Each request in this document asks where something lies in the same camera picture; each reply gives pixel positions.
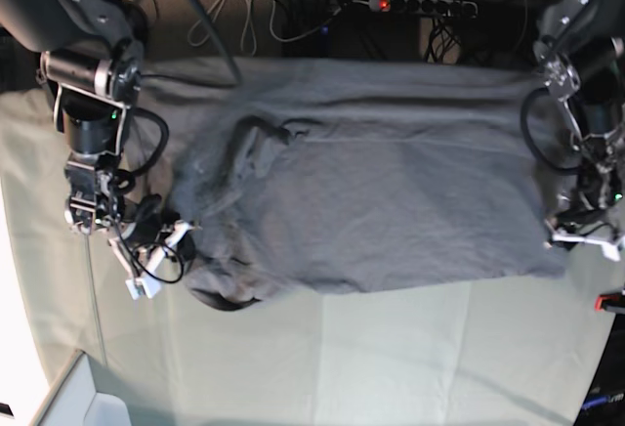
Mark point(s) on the green table cloth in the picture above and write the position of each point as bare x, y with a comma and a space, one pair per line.
513, 351

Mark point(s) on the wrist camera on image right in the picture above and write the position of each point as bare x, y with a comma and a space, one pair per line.
612, 249

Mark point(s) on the grey t-shirt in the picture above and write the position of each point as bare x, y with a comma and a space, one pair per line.
352, 177

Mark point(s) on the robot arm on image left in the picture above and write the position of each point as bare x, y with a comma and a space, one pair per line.
90, 59

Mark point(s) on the red clamp right edge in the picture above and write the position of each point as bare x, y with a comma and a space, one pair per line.
611, 302

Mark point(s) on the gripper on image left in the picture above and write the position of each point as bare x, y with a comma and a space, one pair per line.
143, 257

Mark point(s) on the black power strip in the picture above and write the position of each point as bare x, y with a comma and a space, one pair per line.
437, 9

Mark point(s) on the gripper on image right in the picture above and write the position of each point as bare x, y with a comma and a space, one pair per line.
573, 223

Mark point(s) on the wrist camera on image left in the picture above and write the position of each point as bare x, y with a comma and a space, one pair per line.
139, 287

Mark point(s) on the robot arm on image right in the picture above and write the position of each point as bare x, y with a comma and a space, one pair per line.
580, 54

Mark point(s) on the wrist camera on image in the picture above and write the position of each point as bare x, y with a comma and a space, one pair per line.
139, 287
612, 249

